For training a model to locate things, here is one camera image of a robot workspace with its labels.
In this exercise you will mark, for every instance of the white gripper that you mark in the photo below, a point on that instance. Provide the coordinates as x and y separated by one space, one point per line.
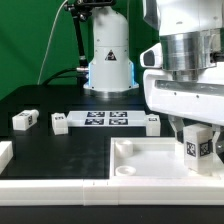
183 100

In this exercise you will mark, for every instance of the white square tabletop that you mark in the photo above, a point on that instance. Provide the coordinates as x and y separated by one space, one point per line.
155 158

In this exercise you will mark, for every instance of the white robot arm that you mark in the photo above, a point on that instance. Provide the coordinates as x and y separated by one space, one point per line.
184 71

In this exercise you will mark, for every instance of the white left fence piece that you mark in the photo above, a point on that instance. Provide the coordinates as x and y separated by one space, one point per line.
6 154

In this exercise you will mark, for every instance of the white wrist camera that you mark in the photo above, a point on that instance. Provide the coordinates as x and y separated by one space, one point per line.
152 58

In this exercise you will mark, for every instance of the white marker base plate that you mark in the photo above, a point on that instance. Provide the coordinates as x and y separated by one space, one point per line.
106 118

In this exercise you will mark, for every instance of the white front fence wall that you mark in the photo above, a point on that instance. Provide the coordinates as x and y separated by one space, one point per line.
111 192

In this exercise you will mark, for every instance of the black camera stand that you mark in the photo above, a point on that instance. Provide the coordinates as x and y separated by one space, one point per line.
80 11

